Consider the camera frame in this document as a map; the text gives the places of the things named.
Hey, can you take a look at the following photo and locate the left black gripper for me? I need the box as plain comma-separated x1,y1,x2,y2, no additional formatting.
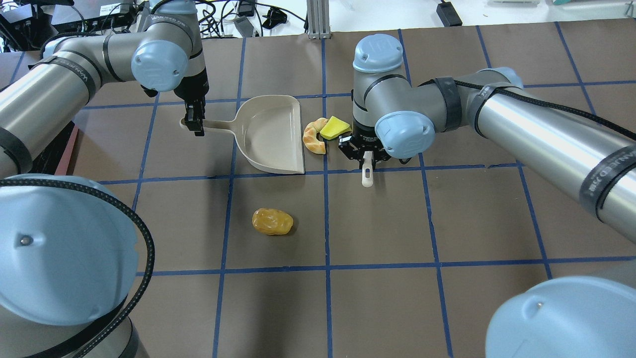
173,70,209,137

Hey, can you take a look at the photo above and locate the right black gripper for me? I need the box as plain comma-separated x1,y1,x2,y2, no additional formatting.
338,132,392,170

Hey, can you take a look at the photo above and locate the white hand brush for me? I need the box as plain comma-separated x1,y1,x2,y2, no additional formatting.
361,151,374,188

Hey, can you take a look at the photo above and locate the yellow sponge wedge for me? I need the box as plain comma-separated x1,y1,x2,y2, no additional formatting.
318,116,352,140

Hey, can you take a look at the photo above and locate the toy croissant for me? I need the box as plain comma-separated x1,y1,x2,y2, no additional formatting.
302,117,329,156

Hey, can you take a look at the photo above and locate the beige plastic dustpan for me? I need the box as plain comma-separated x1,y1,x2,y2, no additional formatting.
179,95,305,174

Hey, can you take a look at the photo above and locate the toy potato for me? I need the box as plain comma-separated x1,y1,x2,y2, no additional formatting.
251,208,294,236

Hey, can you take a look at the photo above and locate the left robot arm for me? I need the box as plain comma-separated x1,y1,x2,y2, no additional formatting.
1,0,209,358

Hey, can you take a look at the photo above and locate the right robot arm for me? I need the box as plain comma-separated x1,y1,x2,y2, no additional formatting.
340,34,635,358

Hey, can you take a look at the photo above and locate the bin with black bag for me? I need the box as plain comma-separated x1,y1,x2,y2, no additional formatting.
30,121,78,176

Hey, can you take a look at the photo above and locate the black power adapter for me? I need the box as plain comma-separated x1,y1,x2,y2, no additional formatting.
234,16,259,38

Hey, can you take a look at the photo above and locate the black power brick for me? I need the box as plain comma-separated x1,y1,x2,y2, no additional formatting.
436,0,463,27

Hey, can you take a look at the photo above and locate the tangle of black cables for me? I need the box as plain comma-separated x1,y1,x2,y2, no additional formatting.
0,0,306,50

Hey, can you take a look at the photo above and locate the aluminium frame post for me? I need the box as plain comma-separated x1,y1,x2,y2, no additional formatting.
306,0,331,39

